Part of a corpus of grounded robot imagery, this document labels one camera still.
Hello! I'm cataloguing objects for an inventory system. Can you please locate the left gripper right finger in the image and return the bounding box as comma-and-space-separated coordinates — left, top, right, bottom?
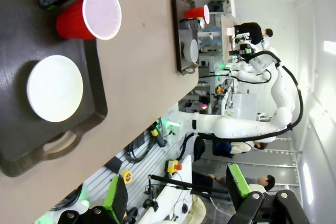
226, 163, 310, 224

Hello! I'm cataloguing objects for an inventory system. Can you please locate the black cable conduit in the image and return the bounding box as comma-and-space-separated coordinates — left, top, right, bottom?
196, 50, 304, 142

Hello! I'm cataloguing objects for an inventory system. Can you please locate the white ceramic bowl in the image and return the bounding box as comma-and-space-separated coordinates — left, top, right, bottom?
183, 39, 200, 63
26, 55, 84, 123

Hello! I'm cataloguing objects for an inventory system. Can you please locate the yellow tape measure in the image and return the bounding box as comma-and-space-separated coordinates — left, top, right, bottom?
121, 170, 134, 185

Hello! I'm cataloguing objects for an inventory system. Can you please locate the black handle power tool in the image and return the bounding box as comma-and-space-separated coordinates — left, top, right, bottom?
149, 126, 167, 148

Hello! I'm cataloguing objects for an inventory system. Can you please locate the yellow emergency stop box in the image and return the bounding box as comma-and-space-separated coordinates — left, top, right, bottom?
164, 158, 184, 174

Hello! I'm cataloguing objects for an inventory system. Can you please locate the person in beige shirt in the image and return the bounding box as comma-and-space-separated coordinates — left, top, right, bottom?
212, 140, 268, 156

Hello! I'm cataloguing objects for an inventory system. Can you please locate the black bag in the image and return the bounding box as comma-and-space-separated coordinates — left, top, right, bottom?
193, 137, 206, 162

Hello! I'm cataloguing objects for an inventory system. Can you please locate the ceiling light panel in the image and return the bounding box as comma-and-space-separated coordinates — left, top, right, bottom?
301, 162, 313, 198
324, 40, 336, 54

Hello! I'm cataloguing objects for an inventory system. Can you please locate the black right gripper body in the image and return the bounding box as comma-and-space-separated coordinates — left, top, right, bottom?
237, 46, 255, 58

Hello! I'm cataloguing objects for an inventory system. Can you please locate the white slotted aluminium panel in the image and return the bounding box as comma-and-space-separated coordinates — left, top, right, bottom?
81, 129, 184, 204

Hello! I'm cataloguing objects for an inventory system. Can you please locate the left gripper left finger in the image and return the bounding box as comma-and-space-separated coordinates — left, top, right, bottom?
56, 174, 129, 224

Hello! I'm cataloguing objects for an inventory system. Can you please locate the person in dark clothes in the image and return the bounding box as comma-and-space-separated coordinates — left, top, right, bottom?
193, 171, 276, 196

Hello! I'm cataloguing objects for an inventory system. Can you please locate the black metal rod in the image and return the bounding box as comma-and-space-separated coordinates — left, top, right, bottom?
149, 174, 194, 188

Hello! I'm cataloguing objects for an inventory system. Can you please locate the white board panel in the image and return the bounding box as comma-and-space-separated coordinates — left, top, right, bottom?
154, 153, 194, 224

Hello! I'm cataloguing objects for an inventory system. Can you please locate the red plastic cup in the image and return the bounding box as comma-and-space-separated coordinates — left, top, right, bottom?
55, 0, 122, 41
184, 4, 211, 25

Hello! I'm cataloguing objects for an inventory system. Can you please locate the black coiled cable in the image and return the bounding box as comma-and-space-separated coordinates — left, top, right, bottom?
125, 136, 155, 163

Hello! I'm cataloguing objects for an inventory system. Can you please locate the person in black shirt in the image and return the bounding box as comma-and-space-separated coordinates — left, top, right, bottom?
233, 22, 274, 45

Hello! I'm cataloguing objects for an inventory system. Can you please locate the brown plastic serving tray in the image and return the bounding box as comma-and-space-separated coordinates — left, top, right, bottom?
0, 0, 109, 178
171, 0, 200, 77

